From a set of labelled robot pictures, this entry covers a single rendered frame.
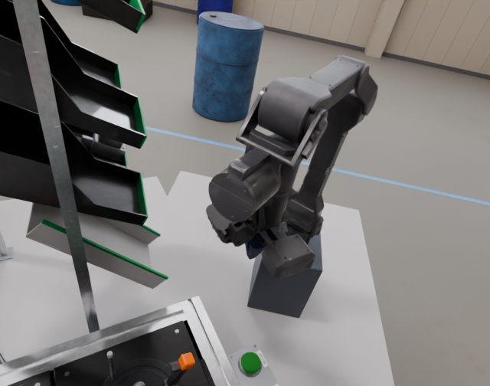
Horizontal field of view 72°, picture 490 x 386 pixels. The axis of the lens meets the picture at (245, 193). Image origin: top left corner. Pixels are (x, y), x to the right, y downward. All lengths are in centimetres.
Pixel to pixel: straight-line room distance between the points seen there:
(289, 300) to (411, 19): 741
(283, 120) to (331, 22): 738
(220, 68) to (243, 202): 304
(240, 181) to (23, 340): 69
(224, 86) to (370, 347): 283
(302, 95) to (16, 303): 81
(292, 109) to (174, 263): 70
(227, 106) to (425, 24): 540
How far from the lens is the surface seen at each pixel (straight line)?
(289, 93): 37
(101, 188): 65
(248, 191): 33
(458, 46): 842
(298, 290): 85
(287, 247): 44
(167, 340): 74
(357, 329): 100
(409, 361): 216
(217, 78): 339
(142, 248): 83
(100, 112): 56
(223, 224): 42
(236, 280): 97
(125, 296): 93
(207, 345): 76
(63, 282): 98
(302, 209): 69
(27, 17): 43
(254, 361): 74
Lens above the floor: 163
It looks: 38 degrees down
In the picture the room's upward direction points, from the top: 12 degrees clockwise
